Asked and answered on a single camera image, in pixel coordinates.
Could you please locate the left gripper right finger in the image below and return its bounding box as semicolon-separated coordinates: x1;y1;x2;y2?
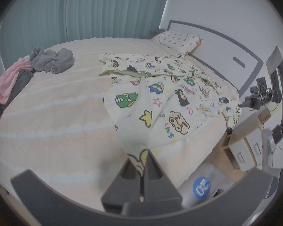
143;148;182;208

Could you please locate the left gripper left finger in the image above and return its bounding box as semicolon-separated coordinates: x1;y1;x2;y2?
101;160;145;214

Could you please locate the white printed pyjama top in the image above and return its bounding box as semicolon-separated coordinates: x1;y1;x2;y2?
98;52;243;177

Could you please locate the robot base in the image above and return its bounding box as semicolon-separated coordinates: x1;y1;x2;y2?
179;128;283;209

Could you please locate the wooden grey bedside table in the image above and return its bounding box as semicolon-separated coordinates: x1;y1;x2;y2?
221;108;272;173

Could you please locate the white printed pillow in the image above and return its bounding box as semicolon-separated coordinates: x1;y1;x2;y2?
151;31;203;55

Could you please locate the bed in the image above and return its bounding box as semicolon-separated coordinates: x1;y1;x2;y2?
0;20;266;193

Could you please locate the grey garment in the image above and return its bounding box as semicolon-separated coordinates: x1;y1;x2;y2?
29;47;75;74

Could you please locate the black garment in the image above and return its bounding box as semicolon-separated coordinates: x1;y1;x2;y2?
0;69;35;134

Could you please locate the pink garment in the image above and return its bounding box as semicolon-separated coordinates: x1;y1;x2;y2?
0;57;34;113

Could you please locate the blue-green curtain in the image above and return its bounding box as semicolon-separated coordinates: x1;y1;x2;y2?
65;0;172;40
0;0;69;63

